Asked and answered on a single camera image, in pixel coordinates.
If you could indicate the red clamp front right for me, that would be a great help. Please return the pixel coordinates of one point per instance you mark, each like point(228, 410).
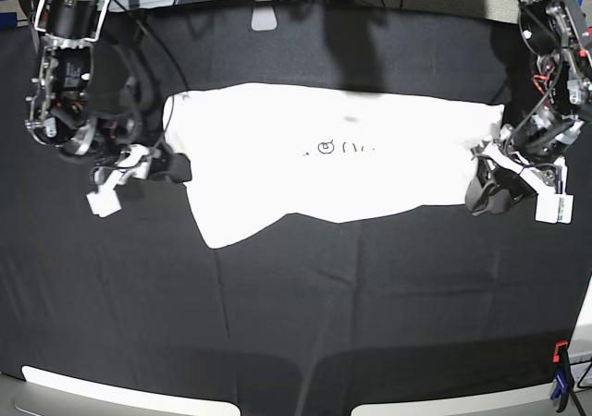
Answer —
point(563, 377)

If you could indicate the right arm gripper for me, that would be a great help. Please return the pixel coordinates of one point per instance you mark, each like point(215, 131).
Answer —
point(158, 163)

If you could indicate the grey table mount plate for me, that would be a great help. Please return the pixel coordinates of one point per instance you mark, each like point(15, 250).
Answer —
point(264, 17)

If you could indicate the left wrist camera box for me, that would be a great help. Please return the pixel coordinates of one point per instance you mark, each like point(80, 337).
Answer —
point(554, 208)

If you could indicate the black table cloth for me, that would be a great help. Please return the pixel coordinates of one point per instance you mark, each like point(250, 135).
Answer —
point(305, 317)

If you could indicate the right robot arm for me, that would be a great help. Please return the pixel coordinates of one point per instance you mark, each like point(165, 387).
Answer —
point(61, 110)

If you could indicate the white printed t-shirt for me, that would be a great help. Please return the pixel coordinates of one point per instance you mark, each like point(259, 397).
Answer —
point(260, 151)

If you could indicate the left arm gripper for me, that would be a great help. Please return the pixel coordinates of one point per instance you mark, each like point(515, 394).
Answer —
point(500, 182)

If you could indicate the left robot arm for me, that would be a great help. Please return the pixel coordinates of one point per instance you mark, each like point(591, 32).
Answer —
point(527, 159)

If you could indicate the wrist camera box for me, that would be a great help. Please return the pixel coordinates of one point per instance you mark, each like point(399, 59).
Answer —
point(103, 202)
point(554, 208)

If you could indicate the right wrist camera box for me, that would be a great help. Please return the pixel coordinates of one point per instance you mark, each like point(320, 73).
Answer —
point(103, 202)

